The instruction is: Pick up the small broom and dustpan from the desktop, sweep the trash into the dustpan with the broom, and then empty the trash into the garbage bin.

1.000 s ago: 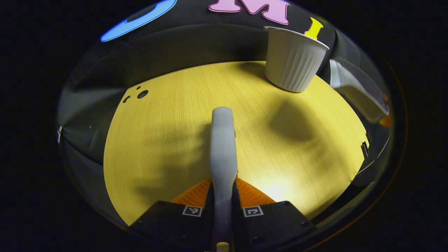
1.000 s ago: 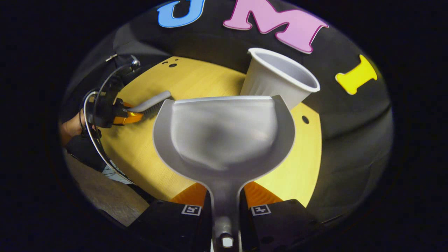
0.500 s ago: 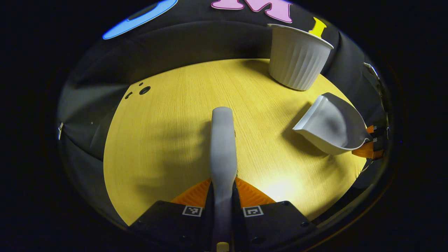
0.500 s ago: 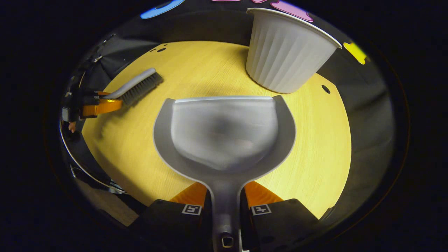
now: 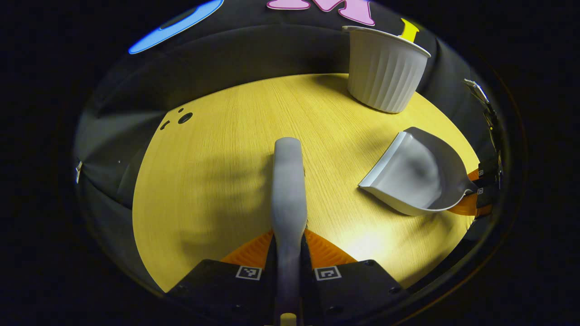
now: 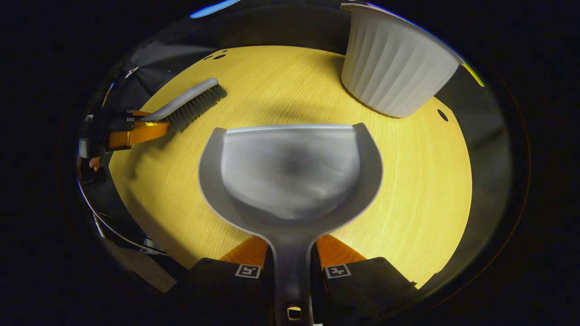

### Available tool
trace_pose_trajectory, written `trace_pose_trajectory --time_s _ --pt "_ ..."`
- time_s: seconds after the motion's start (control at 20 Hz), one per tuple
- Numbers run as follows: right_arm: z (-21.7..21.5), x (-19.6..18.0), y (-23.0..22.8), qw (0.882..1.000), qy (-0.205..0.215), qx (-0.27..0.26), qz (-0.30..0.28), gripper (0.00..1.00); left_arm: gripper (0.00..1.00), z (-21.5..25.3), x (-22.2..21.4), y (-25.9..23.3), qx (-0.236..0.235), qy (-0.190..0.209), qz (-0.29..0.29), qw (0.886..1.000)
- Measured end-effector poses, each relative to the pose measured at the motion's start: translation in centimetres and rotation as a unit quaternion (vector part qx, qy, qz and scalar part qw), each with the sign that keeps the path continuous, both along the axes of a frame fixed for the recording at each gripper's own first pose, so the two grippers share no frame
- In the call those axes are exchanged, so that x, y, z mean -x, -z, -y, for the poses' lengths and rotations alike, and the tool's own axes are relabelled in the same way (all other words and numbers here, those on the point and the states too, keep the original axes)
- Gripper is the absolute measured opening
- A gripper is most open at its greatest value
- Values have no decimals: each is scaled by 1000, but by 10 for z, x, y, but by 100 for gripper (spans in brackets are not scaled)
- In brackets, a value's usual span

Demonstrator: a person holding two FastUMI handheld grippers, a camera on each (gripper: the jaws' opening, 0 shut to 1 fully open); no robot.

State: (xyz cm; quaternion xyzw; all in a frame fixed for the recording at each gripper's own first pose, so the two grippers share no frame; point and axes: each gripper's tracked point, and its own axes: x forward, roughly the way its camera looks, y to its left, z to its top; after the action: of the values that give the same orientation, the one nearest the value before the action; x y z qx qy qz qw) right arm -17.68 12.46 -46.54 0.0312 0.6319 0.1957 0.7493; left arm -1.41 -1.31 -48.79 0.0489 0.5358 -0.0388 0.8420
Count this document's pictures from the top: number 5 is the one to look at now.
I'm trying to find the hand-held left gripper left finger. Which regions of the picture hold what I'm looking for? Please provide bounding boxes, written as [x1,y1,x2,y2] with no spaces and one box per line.
[165,229,278,326]

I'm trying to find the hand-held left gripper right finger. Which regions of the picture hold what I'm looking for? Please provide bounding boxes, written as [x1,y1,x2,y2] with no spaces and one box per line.
[301,228,409,326]

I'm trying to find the small grey dustpan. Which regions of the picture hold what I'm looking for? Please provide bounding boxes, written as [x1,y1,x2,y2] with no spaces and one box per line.
[358,126,479,217]

